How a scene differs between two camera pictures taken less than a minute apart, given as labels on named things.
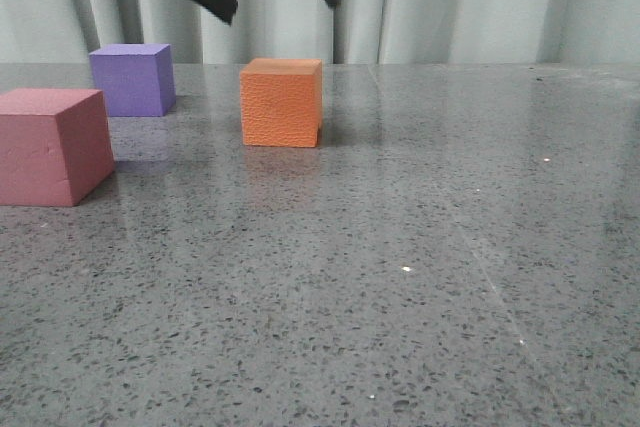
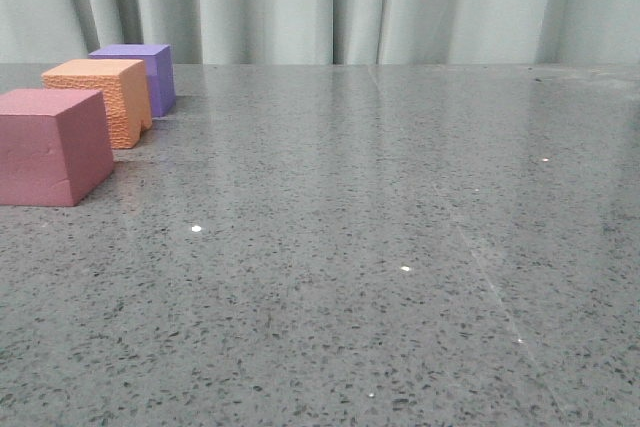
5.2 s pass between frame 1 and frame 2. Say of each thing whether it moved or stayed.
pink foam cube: stayed
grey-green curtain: stayed
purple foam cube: stayed
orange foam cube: moved
